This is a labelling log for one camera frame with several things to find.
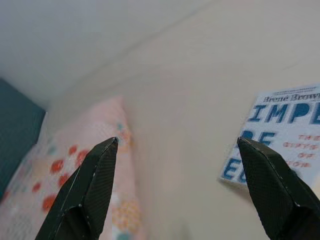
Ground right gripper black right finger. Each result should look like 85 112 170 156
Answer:
236 136 320 240

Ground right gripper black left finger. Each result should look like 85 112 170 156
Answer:
34 136 119 240

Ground pink dotted pillow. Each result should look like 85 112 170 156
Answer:
0 96 146 240

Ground white book blue letters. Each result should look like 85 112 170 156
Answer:
218 83 320 187

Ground teal upholstered headboard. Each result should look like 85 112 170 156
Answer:
0 78 47 201

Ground beige sheeted bed mattress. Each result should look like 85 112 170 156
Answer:
44 0 320 240

